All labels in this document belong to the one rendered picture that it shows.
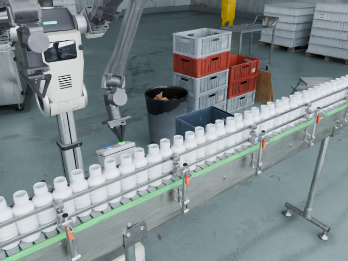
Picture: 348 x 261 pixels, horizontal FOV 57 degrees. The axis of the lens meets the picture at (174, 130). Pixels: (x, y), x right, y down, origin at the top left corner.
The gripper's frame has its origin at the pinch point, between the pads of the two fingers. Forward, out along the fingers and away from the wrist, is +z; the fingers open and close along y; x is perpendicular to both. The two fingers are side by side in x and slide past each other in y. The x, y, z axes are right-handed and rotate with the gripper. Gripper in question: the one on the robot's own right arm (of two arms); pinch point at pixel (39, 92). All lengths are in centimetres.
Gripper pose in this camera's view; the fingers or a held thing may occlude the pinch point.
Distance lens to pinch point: 109.9
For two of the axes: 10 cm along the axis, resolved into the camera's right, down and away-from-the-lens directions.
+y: 6.1, 3.6, -7.1
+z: -0.1, 8.9, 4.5
